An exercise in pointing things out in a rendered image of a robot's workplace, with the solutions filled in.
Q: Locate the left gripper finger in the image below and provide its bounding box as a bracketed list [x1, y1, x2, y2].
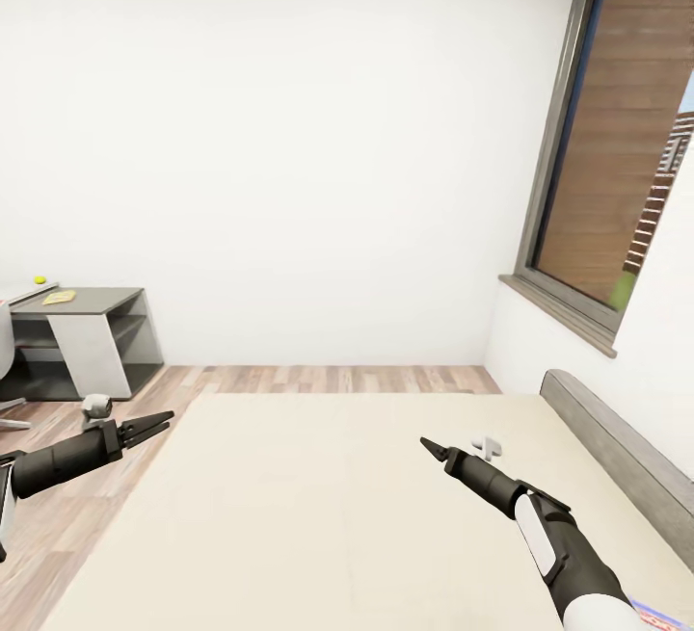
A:
[125, 422, 171, 450]
[117, 410, 175, 453]

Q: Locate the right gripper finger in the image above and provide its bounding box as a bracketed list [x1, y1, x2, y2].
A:
[419, 437, 452, 463]

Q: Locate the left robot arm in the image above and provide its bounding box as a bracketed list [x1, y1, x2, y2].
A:
[0, 394, 175, 564]

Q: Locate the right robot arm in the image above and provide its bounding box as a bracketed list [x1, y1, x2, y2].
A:
[419, 435, 651, 631]

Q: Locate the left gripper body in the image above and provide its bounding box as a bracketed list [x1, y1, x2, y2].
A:
[52, 419, 123, 484]

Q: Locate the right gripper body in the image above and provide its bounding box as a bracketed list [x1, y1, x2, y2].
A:
[444, 446, 502, 502]

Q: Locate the board game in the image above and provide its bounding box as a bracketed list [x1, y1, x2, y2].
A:
[628, 598, 694, 631]

